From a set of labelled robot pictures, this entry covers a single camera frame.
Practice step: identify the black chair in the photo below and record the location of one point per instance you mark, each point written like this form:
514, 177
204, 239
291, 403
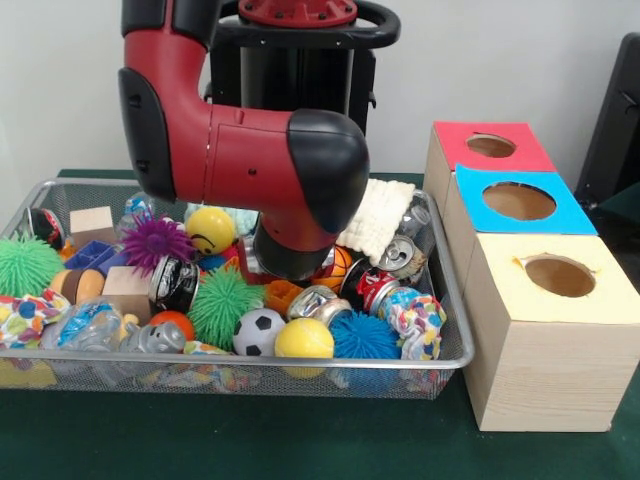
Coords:
615, 140

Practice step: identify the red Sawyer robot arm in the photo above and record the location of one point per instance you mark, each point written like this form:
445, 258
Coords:
260, 160

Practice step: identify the wooden box with three holes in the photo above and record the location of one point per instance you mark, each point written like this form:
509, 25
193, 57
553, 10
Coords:
550, 370

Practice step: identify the dark green tablecloth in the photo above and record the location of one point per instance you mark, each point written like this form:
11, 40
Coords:
200, 440

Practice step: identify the clear mesh bin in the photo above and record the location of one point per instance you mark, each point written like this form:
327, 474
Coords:
445, 330

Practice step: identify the cream yellow waffle cloth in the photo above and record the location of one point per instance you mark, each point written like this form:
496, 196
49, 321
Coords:
380, 215

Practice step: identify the small soccer ball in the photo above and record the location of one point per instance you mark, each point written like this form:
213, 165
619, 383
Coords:
259, 333

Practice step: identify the blue spiky rubber ball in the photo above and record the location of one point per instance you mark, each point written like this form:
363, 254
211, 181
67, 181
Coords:
365, 337

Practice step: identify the purple spiky monster toy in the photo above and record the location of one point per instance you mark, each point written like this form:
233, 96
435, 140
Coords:
155, 242

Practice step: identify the small green spiky ball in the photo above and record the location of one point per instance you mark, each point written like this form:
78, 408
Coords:
225, 305

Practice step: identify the yellow smiley ball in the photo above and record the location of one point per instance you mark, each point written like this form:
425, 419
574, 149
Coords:
210, 230

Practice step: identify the green spiky rubber ball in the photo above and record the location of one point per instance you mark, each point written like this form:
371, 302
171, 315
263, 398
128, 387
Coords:
25, 265

